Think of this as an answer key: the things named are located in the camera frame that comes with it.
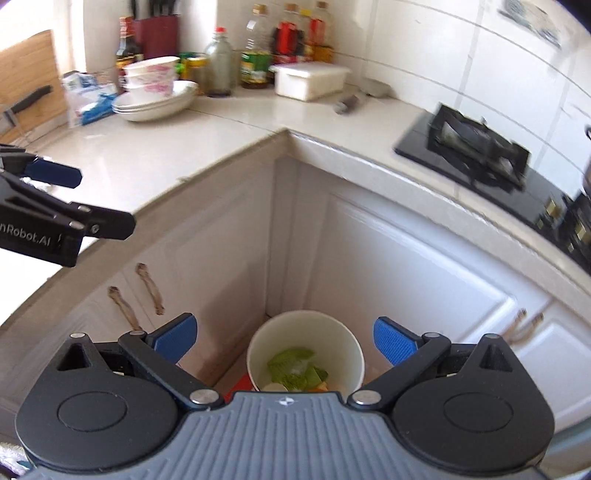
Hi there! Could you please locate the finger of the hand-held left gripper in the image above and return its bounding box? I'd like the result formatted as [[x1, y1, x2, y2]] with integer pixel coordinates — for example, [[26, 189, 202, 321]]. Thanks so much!
[[0, 144, 83, 189], [67, 202, 137, 241]]

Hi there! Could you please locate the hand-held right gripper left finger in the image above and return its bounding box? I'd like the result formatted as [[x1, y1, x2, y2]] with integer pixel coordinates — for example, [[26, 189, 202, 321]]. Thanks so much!
[[55, 312, 225, 413]]

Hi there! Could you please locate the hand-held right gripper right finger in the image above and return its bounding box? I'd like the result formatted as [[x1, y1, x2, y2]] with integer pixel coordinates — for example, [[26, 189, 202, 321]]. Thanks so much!
[[346, 316, 518, 411]]

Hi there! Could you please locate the white round trash bin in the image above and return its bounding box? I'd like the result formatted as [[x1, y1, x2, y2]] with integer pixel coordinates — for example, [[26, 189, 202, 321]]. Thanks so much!
[[246, 310, 365, 393]]

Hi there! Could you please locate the white kitchen cabinet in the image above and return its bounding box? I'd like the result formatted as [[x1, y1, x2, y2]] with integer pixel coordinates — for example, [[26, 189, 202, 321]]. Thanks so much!
[[0, 131, 591, 444]]

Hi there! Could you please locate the red plastic item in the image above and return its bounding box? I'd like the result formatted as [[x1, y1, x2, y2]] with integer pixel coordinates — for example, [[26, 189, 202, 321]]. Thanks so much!
[[224, 374, 252, 402]]

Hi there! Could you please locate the blue white salt bag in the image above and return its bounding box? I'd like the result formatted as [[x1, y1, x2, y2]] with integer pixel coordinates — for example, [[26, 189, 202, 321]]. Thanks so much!
[[61, 71, 118, 127]]

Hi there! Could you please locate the white plate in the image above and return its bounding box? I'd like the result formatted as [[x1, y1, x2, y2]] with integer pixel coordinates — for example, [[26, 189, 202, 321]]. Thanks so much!
[[112, 95, 197, 117], [115, 104, 192, 123]]

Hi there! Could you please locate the wooden cutting board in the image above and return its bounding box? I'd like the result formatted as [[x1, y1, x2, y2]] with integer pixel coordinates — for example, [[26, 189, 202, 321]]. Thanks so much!
[[0, 30, 58, 144]]

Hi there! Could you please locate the white floral bowl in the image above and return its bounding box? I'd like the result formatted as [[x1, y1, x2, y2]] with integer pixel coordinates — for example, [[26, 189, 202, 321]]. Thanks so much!
[[124, 69, 178, 89], [124, 78, 177, 99], [122, 56, 181, 78]]

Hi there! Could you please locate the dark soy sauce bottle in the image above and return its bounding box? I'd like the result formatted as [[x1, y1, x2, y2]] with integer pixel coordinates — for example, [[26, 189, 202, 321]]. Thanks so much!
[[115, 17, 144, 77]]

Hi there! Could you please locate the stack of white bowls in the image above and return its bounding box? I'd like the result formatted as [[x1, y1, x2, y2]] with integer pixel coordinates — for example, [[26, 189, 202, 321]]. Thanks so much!
[[113, 80, 199, 112]]

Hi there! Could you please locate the dark red knife block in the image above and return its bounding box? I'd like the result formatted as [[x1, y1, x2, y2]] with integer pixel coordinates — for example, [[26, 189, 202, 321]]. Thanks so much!
[[133, 14, 180, 61]]

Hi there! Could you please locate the green yellow tin can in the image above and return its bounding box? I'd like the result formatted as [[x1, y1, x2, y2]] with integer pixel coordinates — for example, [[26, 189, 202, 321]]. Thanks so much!
[[180, 52, 208, 84]]

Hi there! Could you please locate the glass bottle with red cap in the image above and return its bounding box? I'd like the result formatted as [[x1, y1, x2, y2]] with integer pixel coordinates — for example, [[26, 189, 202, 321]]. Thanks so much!
[[203, 27, 235, 97]]

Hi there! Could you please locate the black gas stove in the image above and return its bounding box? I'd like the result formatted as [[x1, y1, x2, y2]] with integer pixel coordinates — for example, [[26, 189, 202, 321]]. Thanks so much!
[[392, 104, 591, 268]]

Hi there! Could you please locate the oil bottle with green label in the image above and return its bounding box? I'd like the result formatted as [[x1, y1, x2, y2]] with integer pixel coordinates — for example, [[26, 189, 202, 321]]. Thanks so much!
[[240, 4, 273, 89]]

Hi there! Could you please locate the black burner grate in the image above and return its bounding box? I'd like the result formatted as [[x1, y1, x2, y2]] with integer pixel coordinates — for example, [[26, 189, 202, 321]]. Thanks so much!
[[427, 104, 532, 185]]

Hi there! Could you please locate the grey cylindrical tool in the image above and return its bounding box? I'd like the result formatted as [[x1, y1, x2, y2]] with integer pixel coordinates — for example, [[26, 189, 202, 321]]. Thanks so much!
[[333, 92, 365, 115]]

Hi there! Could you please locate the white lidded container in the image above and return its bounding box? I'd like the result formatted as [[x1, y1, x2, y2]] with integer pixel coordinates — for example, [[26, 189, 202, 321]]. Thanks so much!
[[269, 62, 352, 101]]

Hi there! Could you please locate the metal pot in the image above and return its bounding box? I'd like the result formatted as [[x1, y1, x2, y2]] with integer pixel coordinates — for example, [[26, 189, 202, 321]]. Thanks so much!
[[579, 124, 591, 200]]

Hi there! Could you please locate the bottle with red label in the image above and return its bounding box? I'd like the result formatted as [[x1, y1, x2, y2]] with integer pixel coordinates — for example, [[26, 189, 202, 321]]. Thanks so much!
[[272, 4, 305, 64]]

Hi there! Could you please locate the orange-capped condiment bottle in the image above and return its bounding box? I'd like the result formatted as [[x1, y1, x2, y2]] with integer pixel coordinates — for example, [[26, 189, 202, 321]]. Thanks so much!
[[307, 1, 334, 64]]

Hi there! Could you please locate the bronze cabinet handle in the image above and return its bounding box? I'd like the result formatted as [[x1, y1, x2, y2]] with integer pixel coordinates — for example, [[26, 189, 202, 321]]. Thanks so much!
[[501, 308, 528, 337], [517, 313, 546, 340], [135, 263, 165, 315], [107, 286, 139, 330]]

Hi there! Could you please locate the black-handled kitchen knife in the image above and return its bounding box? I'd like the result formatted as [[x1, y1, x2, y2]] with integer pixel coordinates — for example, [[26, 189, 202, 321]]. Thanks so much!
[[0, 85, 52, 132]]

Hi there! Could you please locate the set of black-handled knives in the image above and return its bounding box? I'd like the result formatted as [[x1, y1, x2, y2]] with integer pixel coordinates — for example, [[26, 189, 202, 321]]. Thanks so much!
[[129, 0, 181, 19]]

